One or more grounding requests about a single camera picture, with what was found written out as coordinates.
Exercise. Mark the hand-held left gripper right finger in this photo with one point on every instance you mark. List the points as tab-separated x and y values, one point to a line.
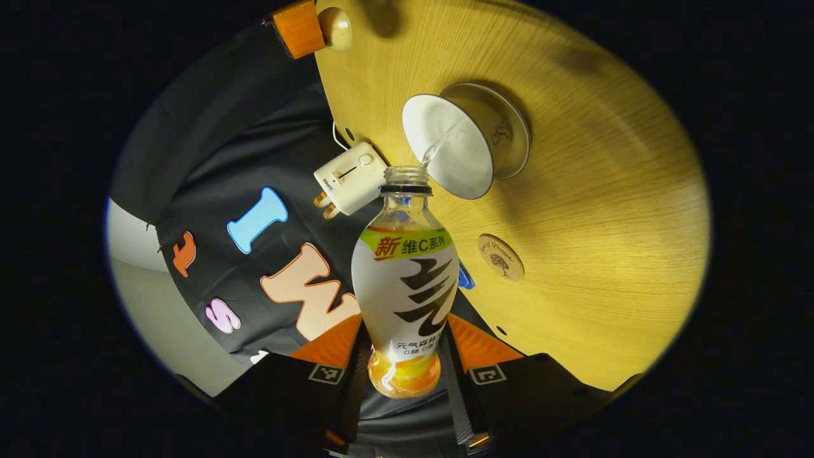
455	401

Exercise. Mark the white teacup lid with knob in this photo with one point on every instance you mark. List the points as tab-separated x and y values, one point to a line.
336	28

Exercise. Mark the blue towel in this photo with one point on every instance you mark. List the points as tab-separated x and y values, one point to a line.
465	277

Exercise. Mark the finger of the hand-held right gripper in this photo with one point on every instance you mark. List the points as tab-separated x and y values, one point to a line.
297	28

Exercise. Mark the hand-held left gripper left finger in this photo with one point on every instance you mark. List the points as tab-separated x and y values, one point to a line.
357	413

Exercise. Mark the white teacup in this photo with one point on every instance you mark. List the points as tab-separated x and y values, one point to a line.
458	152

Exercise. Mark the clear water bottle white label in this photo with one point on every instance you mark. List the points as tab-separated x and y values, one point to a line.
404	292

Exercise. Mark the round wooden coaster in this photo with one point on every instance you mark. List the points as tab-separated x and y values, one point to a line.
501	257

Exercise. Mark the white toaster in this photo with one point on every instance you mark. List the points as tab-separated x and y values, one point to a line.
350	178

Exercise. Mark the toast slice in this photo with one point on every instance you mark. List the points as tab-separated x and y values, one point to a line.
320	199
330	212

